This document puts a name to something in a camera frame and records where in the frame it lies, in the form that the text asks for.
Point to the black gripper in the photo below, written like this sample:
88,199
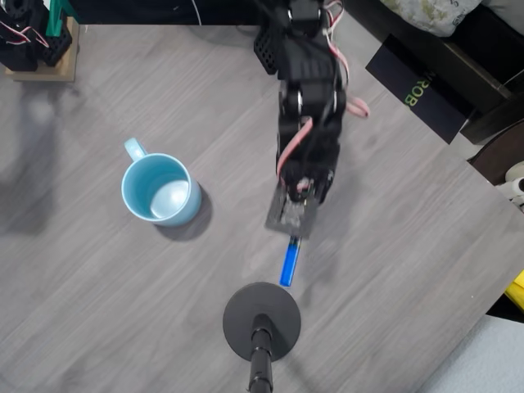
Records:
323,186

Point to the blue capped black marker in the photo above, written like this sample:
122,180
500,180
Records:
290,262

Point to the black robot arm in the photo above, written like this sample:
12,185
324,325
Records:
311,61

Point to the light blue ceramic mug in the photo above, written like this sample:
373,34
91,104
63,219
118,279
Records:
135,192

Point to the black box green lettering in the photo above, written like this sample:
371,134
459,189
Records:
417,82

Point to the black round base stand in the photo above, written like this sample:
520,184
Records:
245,311

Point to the dark brown round stool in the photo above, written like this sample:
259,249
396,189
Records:
495,155

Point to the white rounded object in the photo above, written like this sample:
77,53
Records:
516,186

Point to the camouflage patterned cushion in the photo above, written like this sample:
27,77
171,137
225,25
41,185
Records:
430,16

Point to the yellow box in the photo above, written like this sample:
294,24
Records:
518,290

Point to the pale grey fabric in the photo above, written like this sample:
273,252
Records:
491,360

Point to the wooden base board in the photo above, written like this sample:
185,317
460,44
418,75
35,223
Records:
41,75

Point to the green plastic clamp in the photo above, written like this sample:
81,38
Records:
53,24

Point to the black gripper camera mount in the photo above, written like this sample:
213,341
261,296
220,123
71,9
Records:
286,221

